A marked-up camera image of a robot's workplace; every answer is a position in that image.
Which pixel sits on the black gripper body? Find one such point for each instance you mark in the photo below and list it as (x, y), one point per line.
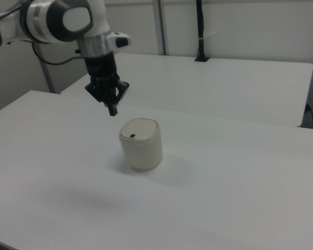
(101, 66)

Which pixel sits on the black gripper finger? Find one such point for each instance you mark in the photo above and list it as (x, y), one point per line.
(120, 88)
(101, 89)

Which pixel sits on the cream lidded trash bin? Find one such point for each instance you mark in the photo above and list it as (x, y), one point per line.
(142, 153)

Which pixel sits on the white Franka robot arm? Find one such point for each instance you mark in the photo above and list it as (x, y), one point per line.
(57, 23)

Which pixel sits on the black pole with base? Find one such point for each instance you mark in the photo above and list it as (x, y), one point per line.
(200, 23)

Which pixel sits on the aluminium frame post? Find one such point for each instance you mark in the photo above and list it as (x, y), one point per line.
(161, 26)
(47, 75)

